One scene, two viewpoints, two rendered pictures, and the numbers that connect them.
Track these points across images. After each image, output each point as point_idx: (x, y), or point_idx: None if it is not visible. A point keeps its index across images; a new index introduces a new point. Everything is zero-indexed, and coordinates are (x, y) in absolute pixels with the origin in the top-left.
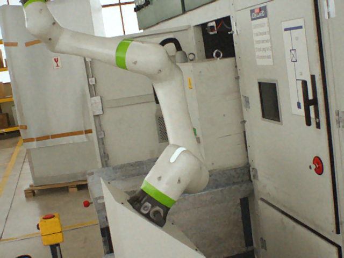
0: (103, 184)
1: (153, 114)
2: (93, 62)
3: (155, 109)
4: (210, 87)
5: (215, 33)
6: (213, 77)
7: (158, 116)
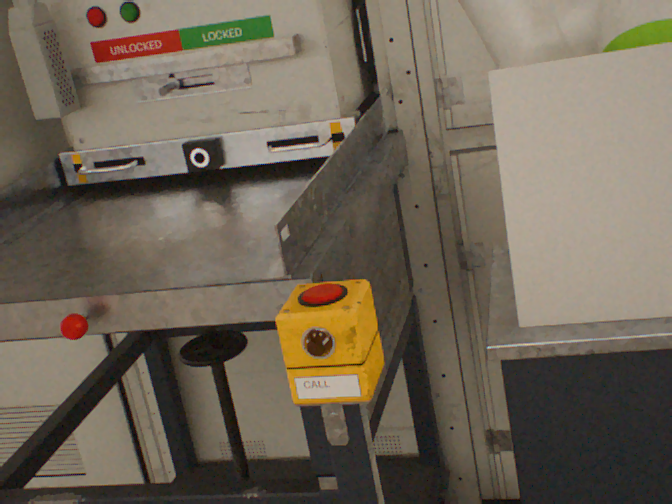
0: (556, 73)
1: (19, 25)
2: None
3: (13, 12)
4: None
5: None
6: None
7: (42, 29)
